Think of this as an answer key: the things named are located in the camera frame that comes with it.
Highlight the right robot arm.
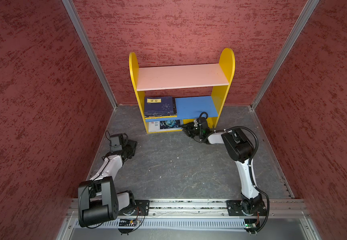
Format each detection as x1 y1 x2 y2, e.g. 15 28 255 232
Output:
182 123 265 216

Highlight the right circuit board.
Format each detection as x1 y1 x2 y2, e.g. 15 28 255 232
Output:
244 219 261 232

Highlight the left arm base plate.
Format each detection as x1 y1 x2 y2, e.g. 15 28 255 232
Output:
118 200 150 217

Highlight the navy book yellow label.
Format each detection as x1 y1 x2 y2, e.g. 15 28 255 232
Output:
144 96 177 117

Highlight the yellow pink blue bookshelf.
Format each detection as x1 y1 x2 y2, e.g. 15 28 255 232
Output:
129 48 236 134

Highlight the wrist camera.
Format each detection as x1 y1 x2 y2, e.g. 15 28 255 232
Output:
194 117 208 129
108 133 128 152

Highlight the slotted cable duct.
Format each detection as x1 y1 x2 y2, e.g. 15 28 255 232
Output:
91 218 245 231

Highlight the corner aluminium profile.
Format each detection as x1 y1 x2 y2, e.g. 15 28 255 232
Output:
251 0 319 111
62 0 118 110

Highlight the black corrugated cable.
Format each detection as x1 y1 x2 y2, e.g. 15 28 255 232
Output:
198 111 270 233

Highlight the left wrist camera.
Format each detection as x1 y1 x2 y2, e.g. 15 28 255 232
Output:
108 133 128 152

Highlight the left circuit board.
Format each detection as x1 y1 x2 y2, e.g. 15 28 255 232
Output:
118 219 140 228

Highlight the left corner aluminium profile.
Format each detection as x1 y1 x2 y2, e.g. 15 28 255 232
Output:
62 0 118 110

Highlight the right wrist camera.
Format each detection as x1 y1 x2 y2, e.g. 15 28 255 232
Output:
194 117 208 129

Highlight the right corner aluminium profile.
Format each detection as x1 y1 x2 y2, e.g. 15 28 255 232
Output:
251 0 319 111

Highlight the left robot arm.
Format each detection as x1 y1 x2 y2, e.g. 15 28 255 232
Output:
78 140 137 228

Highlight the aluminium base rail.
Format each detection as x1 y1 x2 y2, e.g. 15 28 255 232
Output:
66 197 309 218

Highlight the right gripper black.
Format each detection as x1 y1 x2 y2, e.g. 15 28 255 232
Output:
181 121 203 138

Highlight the circuit board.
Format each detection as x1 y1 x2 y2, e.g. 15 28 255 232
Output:
118 219 140 228
244 219 261 232

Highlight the white science magazine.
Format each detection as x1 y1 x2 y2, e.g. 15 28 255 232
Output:
148 120 182 133

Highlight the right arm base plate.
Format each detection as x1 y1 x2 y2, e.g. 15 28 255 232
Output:
226 200 267 217

